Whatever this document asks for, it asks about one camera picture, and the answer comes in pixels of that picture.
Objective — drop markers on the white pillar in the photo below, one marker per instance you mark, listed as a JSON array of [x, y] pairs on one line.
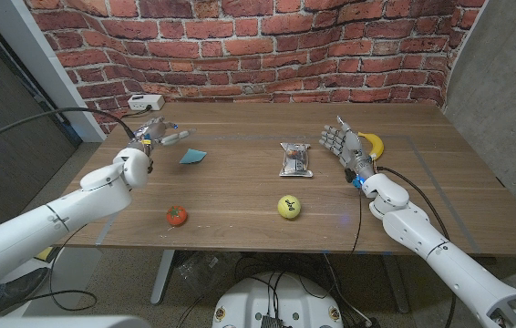
[[25, 45]]

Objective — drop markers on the red toy tomato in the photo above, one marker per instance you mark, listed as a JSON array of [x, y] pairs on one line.
[[176, 216]]

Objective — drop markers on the yellow tennis ball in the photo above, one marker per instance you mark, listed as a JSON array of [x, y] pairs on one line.
[[289, 207]]

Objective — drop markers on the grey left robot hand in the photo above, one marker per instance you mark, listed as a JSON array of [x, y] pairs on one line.
[[155, 132]]

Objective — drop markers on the grey table leg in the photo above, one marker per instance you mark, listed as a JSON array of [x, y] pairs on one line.
[[395, 282]]

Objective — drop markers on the blue sticky note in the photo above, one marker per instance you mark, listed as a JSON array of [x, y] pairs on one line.
[[192, 156]]

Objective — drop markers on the yellow flat item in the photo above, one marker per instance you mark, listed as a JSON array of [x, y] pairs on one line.
[[44, 254]]

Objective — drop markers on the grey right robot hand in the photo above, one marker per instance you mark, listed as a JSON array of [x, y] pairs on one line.
[[349, 146]]

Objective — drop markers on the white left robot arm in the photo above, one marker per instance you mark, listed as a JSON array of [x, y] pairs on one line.
[[34, 228]]

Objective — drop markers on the white table leg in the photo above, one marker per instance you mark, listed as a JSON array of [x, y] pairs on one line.
[[162, 278]]

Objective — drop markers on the white power strip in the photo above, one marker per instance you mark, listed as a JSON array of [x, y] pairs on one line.
[[145, 102]]

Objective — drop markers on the clear plastic package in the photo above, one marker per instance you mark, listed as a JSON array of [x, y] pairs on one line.
[[295, 159]]

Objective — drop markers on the yellow toy banana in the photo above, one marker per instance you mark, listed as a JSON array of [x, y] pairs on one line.
[[376, 143]]

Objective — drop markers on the white robot torso base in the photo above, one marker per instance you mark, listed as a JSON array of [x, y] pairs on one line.
[[249, 296]]

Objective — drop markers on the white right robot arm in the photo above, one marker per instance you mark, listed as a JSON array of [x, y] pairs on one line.
[[445, 259]]

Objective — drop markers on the crumpled clear plastic bag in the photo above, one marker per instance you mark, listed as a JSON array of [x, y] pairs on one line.
[[203, 273]]

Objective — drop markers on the red brick print backdrop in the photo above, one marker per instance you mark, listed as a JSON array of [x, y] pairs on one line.
[[262, 54]]

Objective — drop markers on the black shoe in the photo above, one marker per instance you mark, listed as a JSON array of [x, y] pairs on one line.
[[7, 291]]

